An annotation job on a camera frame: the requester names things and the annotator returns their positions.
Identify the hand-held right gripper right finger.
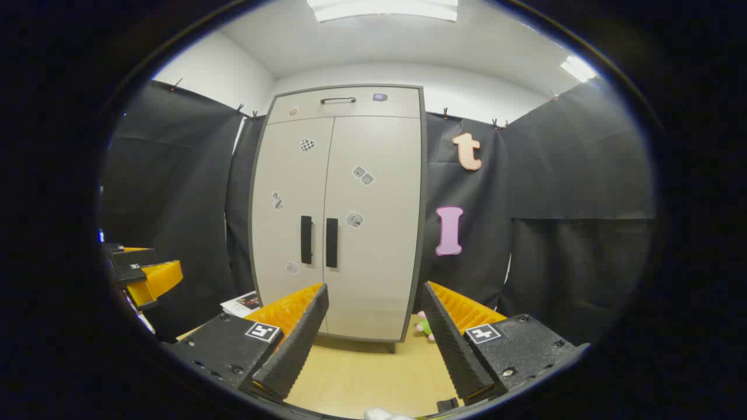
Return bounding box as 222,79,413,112
421,281,590,406

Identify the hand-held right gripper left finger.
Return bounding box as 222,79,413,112
160,283,330,403

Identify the grey shoe cabinet door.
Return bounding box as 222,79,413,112
252,117,335,336
323,115,423,341

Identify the grey double-door shoe cabinet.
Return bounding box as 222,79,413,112
248,83,428,354

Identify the grey cabinet drawer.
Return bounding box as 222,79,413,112
268,87,422,125

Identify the green and pink plush toy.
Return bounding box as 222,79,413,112
415,310,437,342

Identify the printed cardboard box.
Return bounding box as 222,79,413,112
220,290,263,319

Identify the black backdrop cloth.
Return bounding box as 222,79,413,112
99,79,657,346

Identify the small ceiling light panel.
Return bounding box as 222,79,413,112
560,55,598,83

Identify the large ceiling light panel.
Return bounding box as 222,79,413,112
308,0,459,23

